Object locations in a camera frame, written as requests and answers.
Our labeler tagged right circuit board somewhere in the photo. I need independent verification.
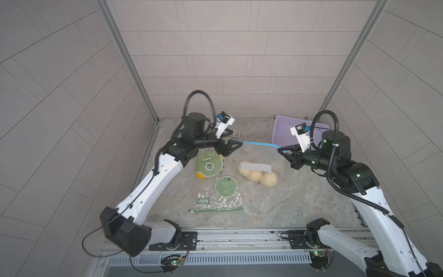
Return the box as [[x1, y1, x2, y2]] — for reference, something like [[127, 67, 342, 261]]
[[309, 250, 329, 271]]

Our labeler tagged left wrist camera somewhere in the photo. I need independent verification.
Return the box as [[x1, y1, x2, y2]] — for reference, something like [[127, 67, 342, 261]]
[[215, 111, 235, 139]]

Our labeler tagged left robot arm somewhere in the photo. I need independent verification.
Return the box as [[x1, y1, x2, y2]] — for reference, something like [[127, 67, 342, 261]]
[[100, 112, 242, 257]]

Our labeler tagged circuit board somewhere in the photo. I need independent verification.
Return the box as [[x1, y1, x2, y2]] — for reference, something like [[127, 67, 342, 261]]
[[309, 250, 329, 271], [160, 255, 185, 273]]

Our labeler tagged clear bag blue zip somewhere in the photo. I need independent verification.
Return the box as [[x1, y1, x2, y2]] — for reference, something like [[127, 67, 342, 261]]
[[228, 142, 285, 188]]

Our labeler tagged left circuit board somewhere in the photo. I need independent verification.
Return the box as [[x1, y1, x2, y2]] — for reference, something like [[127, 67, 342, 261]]
[[160, 255, 185, 273]]

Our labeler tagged purple plastic basket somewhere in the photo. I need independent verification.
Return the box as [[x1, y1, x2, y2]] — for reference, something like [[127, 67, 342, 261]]
[[271, 115, 331, 148]]

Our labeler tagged small card box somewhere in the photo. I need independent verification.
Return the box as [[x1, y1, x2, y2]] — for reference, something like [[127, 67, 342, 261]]
[[230, 129, 241, 138]]

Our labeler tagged clear bag green zip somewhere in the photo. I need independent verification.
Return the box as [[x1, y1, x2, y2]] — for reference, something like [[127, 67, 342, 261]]
[[189, 175, 243, 213]]

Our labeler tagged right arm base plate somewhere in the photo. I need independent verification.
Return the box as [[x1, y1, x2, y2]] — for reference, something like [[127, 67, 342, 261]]
[[280, 230, 320, 249]]

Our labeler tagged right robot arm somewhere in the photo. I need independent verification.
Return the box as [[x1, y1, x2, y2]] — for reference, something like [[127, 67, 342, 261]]
[[278, 125, 443, 277]]

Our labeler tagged aluminium frame rail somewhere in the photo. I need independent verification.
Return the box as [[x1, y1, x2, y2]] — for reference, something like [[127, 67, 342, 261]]
[[137, 228, 332, 255]]

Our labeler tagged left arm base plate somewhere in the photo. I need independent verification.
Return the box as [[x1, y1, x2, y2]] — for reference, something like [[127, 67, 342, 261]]
[[148, 232, 198, 251]]

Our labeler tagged yellow pear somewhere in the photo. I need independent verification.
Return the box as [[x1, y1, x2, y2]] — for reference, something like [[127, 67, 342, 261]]
[[246, 170, 263, 183], [260, 172, 279, 187], [238, 161, 252, 177]]

